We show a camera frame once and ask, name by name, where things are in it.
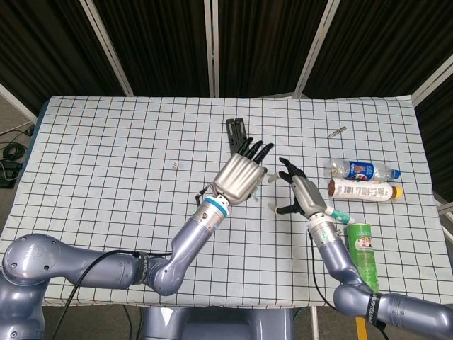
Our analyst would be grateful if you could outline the black clip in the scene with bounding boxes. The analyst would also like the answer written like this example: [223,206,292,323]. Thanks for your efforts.
[225,118,254,154]

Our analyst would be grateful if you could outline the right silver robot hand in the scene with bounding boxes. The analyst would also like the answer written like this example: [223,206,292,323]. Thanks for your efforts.
[267,157,329,220]

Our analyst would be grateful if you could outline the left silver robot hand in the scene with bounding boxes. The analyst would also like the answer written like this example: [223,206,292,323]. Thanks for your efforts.
[211,137,275,205]

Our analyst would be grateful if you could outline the green cylindrical can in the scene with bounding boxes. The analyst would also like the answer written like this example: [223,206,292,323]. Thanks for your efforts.
[345,222,380,294]

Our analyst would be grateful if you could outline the black arm strap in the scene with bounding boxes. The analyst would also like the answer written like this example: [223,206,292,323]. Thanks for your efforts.
[136,251,150,285]
[367,293,382,327]

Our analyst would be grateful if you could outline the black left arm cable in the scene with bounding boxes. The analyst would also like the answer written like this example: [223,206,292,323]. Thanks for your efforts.
[58,249,174,340]

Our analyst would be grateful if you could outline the black floor cable bundle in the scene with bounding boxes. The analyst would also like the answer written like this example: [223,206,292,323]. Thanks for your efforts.
[0,122,35,188]

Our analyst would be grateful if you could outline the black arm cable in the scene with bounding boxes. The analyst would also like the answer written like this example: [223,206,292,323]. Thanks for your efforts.
[306,226,337,311]
[58,249,174,340]

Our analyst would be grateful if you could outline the dark fabric screen panel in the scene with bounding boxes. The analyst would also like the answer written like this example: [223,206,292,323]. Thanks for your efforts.
[304,0,453,100]
[0,0,125,114]
[93,0,213,96]
[415,76,453,199]
[217,0,332,98]

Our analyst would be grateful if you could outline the white bottle yellow cap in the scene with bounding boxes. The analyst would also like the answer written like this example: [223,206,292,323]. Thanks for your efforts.
[327,177,404,203]

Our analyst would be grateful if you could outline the black left arm strap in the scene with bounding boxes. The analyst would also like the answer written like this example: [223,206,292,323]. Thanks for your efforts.
[136,251,150,285]

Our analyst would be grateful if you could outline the white screen frame post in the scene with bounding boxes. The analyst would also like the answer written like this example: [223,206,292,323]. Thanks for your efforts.
[412,52,453,107]
[0,83,36,125]
[203,0,220,97]
[294,0,343,100]
[79,0,134,96]

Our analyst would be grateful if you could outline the clear Pepsi bottle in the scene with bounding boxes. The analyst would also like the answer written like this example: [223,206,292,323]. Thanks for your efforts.
[325,158,402,183]

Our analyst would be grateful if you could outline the black right arm strap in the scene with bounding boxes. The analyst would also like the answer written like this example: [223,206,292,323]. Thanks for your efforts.
[367,293,382,327]

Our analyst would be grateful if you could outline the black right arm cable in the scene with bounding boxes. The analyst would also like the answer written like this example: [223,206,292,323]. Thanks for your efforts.
[306,226,337,311]

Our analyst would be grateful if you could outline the blue checked tablecloth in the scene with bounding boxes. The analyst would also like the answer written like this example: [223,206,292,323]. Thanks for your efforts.
[0,94,453,307]

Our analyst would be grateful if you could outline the white green glue stick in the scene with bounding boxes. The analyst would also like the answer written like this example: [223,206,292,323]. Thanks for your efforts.
[328,208,356,225]

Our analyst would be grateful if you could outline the grey robot torso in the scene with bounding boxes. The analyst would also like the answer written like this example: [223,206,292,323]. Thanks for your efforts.
[141,306,294,340]

